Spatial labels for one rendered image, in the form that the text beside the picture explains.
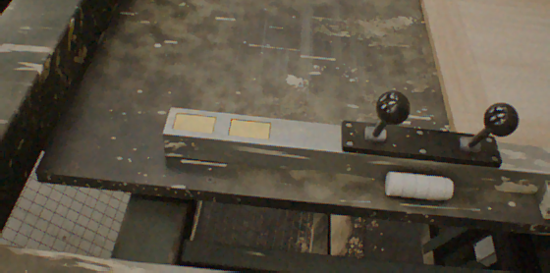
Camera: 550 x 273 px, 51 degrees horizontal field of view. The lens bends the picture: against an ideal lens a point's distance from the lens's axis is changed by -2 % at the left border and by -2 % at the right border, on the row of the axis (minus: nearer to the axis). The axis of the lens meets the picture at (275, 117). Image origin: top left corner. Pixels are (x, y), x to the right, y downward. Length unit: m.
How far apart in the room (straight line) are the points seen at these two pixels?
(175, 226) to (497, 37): 0.64
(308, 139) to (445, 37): 0.38
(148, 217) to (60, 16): 0.30
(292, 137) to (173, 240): 0.19
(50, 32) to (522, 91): 0.69
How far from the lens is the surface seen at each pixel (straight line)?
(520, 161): 0.80
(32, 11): 0.87
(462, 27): 1.07
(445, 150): 0.76
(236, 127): 0.75
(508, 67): 1.01
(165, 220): 0.74
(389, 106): 0.63
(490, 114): 0.67
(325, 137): 0.75
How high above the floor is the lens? 1.86
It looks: 22 degrees down
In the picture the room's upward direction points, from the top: 58 degrees counter-clockwise
